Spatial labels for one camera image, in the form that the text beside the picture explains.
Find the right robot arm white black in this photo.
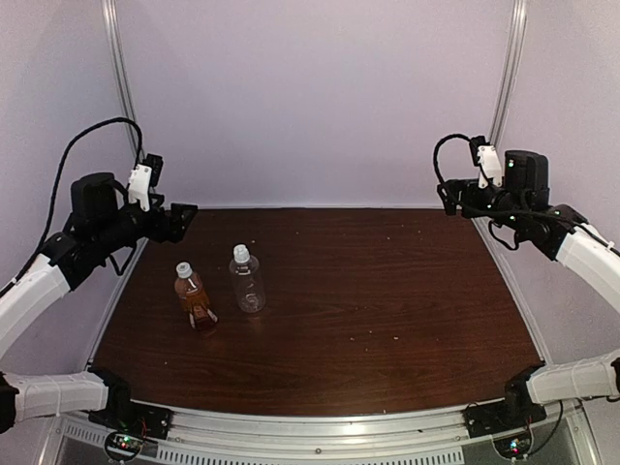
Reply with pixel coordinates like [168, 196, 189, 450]
[437, 142, 619, 428]

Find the white cap of clear bottle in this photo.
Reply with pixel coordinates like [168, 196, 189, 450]
[233, 244, 251, 264]

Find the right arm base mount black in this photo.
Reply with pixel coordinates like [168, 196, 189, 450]
[462, 368, 546, 438]

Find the left circuit board with LEDs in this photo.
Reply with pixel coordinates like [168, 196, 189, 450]
[104, 432, 144, 462]

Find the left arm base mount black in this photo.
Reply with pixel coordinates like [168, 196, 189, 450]
[87, 367, 172, 440]

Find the left aluminium frame post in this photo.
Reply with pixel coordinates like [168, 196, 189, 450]
[100, 0, 146, 164]

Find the circuit board with leds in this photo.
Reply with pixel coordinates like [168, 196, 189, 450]
[493, 436, 533, 460]
[104, 432, 144, 462]

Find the aluminium frame post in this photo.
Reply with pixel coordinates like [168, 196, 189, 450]
[489, 0, 528, 146]
[100, 0, 146, 164]

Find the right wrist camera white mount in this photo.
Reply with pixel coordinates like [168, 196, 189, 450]
[469, 136, 503, 189]

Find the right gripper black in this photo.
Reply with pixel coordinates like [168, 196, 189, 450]
[437, 177, 528, 231]

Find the amber tea bottle red label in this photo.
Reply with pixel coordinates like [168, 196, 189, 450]
[174, 272, 219, 332]

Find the white cap of tea bottle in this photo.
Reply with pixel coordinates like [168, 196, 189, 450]
[175, 262, 193, 279]

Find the right circuit board with LEDs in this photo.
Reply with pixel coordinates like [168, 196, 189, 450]
[493, 436, 533, 460]

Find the clear plastic bottle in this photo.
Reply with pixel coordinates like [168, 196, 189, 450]
[229, 256, 266, 314]

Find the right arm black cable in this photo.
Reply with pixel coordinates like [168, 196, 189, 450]
[432, 134, 606, 251]

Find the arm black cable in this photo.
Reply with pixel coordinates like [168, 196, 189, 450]
[432, 134, 606, 251]
[28, 116, 146, 272]

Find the right aluminium frame post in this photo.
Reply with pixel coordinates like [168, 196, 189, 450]
[489, 0, 528, 146]

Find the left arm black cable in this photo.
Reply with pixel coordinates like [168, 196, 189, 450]
[28, 116, 146, 272]

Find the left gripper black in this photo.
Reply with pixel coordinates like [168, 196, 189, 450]
[94, 192, 198, 255]

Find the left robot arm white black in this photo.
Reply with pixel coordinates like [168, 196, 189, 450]
[1, 172, 198, 431]

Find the front aluminium rail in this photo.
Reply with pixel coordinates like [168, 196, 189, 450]
[47, 404, 597, 465]

